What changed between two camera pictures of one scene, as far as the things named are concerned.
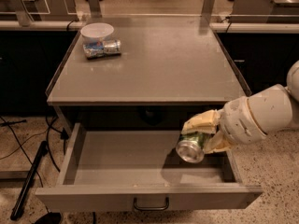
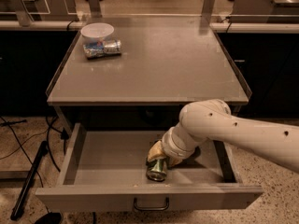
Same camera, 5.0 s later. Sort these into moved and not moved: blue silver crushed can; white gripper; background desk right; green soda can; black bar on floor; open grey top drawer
Moved: green soda can; white gripper
Not moved: background desk right; blue silver crushed can; open grey top drawer; black bar on floor
